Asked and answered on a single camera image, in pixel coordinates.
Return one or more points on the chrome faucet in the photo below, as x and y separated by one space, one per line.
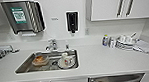
51 44

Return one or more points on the brown bowl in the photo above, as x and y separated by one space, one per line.
39 60

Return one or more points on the dish drying rack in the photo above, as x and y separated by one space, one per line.
2 53

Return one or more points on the small sink soap pump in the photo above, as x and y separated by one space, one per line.
67 47

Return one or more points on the black soap dispenser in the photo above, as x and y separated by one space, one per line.
72 22

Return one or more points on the small clear bottle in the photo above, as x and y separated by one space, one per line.
111 42

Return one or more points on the stainless steel sink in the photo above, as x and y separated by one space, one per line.
22 68

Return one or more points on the steel paper towel dispenser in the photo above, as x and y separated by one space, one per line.
22 17

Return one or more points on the white cup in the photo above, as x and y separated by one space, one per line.
66 60

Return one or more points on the stainless steel dishwasher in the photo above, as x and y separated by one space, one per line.
116 80

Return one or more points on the white wall outlet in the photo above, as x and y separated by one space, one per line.
87 30

